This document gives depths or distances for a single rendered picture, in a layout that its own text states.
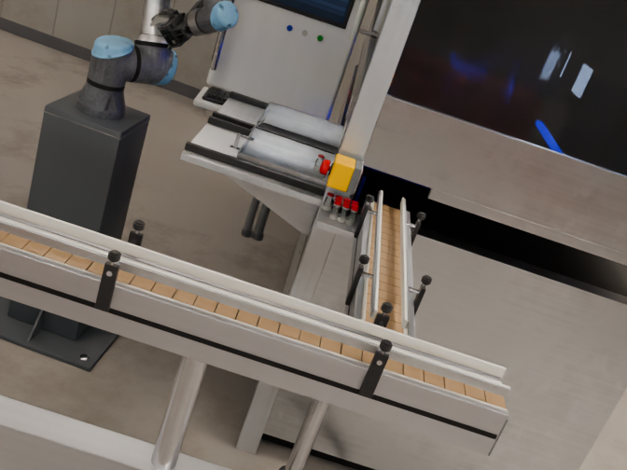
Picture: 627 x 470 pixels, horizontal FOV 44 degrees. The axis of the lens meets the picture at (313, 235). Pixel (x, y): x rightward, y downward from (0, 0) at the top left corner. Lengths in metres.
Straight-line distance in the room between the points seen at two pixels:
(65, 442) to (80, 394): 0.99
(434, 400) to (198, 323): 0.43
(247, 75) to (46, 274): 1.83
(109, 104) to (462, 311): 1.23
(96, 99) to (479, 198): 1.19
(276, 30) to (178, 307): 1.85
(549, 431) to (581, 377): 0.21
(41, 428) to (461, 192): 1.17
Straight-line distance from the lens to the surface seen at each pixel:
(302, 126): 2.69
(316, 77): 3.06
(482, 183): 2.09
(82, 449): 1.61
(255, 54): 3.07
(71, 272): 1.38
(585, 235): 2.19
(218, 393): 2.75
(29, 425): 1.65
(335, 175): 1.98
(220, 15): 2.21
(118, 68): 2.49
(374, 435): 2.47
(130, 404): 2.61
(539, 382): 2.39
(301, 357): 1.35
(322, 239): 2.15
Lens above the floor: 1.64
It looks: 24 degrees down
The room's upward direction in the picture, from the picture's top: 19 degrees clockwise
